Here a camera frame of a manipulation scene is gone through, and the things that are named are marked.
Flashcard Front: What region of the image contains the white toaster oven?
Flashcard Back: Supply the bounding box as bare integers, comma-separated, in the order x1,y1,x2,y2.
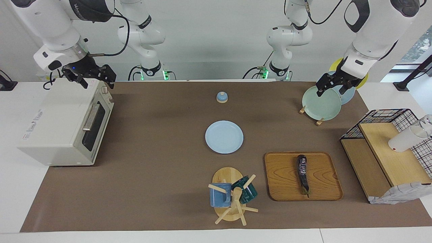
17,78,114,166

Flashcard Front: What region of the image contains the dark purple eggplant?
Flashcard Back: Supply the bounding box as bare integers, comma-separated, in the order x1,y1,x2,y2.
296,155,310,196

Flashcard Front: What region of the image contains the light blue plate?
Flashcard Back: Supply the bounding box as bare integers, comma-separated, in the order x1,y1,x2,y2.
205,120,244,154

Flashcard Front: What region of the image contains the pale blue racked plate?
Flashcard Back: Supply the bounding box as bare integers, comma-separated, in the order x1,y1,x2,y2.
327,71,356,105

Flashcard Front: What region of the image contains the yellow plate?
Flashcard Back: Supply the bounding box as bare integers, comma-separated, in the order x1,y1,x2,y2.
329,57,369,90

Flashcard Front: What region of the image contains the pale green plate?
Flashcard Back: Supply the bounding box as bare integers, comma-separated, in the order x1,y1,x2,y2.
302,85,342,121

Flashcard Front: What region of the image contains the wooden plate rack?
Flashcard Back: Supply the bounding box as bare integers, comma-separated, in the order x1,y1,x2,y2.
299,105,324,126

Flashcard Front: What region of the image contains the black angled stand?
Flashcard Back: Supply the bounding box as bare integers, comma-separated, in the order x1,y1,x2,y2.
393,54,432,91

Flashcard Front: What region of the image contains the black table clamp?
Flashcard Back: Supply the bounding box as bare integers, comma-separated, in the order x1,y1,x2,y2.
0,69,18,91

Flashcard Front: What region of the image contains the white cup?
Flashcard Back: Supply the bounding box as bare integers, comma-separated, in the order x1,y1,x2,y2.
388,125,428,153

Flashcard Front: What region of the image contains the wooden serving tray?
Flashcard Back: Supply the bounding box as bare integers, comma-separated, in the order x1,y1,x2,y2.
264,152,344,201

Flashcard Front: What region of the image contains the window with greenery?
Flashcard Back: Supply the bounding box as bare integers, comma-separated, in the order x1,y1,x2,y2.
400,27,432,64

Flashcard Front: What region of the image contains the clear glass cup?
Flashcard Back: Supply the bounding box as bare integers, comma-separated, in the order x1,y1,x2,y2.
418,114,432,135

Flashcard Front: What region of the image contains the brown table mat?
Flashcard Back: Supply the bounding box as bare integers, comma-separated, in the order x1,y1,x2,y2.
20,81,432,233

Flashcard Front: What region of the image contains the grey patterned cloth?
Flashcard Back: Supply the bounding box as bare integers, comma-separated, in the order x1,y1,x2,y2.
369,182,432,205

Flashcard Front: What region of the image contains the dark green ceramic mug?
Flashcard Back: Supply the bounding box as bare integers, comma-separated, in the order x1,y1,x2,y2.
231,176,258,204

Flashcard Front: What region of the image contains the wooden mug tree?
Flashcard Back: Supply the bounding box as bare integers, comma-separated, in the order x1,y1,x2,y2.
208,167,259,226

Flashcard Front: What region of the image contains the blue ceramic mug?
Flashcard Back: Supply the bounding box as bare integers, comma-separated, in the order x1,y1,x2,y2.
209,183,233,208

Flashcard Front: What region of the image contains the black right base cable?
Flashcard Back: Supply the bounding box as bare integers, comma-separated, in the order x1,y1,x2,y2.
128,65,142,81

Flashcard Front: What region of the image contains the black base cable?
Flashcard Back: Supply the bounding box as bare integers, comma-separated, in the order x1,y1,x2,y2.
128,65,142,81
242,51,274,80

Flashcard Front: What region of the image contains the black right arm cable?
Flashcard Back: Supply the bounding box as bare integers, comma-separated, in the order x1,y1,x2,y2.
88,7,131,57

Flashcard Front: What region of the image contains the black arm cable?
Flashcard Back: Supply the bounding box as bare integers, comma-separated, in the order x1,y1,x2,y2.
305,0,343,25
88,7,131,57

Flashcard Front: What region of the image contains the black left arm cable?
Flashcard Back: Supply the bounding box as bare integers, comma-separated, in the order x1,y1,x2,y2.
305,0,343,25

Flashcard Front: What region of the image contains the black left base cable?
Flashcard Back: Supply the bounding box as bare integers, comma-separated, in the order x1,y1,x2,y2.
242,51,274,80

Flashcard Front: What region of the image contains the wooden shelf with wire frame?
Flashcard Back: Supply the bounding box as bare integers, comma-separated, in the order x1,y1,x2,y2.
340,108,432,203

